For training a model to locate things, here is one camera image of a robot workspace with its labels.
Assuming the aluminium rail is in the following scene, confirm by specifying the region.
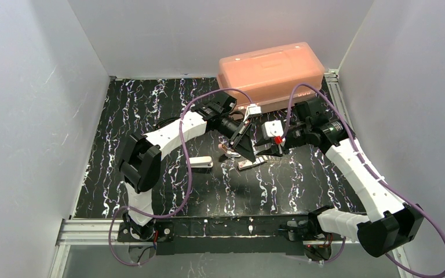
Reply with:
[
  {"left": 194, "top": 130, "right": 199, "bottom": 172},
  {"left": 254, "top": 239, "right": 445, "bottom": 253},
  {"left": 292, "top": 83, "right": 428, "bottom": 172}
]
[
  {"left": 49, "top": 216, "right": 407, "bottom": 277},
  {"left": 324, "top": 71, "right": 360, "bottom": 155}
]

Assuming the pink plastic storage box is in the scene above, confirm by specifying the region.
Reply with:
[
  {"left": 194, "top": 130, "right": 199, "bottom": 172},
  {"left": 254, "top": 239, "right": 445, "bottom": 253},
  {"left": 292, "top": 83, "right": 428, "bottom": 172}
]
[{"left": 216, "top": 42, "right": 325, "bottom": 114}]

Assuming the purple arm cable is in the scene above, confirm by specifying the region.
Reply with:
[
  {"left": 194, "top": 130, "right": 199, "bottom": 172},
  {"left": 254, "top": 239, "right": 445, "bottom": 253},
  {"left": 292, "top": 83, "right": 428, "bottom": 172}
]
[
  {"left": 108, "top": 88, "right": 254, "bottom": 268},
  {"left": 283, "top": 83, "right": 445, "bottom": 278}
]

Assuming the coiled black cable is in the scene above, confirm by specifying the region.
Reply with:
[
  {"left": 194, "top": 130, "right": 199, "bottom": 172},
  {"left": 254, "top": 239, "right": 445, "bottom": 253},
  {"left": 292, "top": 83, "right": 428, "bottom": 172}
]
[{"left": 154, "top": 116, "right": 181, "bottom": 131}]

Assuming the white staples box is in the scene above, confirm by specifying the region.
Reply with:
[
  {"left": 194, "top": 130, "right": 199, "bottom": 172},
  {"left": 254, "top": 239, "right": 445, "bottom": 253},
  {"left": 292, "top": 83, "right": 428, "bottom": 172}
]
[{"left": 238, "top": 156, "right": 268, "bottom": 171}]

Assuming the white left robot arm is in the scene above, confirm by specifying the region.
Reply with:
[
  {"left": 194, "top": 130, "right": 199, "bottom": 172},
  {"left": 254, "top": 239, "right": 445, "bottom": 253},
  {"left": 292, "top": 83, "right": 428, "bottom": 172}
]
[{"left": 119, "top": 89, "right": 262, "bottom": 228}]

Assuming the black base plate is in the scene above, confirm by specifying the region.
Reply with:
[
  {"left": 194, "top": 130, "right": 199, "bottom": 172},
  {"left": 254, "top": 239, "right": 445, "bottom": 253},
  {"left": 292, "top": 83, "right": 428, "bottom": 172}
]
[{"left": 116, "top": 217, "right": 346, "bottom": 256}]

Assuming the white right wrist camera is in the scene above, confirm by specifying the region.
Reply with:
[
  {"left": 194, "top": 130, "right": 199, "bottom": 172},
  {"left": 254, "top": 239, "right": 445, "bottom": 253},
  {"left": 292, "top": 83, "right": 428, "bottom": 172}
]
[{"left": 261, "top": 120, "right": 285, "bottom": 145}]

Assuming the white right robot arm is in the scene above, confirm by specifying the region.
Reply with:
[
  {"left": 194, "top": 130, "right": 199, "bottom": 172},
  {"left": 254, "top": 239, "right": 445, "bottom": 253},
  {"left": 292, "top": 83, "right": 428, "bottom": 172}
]
[{"left": 257, "top": 98, "right": 424, "bottom": 257}]

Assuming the pink white small stapler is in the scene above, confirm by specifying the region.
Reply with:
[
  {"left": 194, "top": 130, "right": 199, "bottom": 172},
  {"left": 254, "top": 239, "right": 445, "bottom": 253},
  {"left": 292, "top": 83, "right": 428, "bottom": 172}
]
[{"left": 218, "top": 144, "right": 241, "bottom": 158}]

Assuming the aluminium front rail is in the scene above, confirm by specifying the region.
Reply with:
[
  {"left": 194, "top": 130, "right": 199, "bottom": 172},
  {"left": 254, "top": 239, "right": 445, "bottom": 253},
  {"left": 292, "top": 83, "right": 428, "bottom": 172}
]
[{"left": 49, "top": 216, "right": 407, "bottom": 277}]

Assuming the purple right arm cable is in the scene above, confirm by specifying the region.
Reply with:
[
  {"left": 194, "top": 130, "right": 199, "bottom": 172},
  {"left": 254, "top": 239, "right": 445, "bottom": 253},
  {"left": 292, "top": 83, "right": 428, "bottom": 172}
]
[{"left": 283, "top": 83, "right": 445, "bottom": 278}]

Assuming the aluminium right rail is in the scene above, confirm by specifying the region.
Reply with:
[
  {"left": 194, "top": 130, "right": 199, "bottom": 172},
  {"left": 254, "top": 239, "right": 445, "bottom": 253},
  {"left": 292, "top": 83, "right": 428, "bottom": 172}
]
[{"left": 324, "top": 71, "right": 360, "bottom": 155}]

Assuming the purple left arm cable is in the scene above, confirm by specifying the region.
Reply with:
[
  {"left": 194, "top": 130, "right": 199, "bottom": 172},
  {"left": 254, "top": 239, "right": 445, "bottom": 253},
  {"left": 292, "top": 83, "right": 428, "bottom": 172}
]
[{"left": 108, "top": 88, "right": 254, "bottom": 268}]

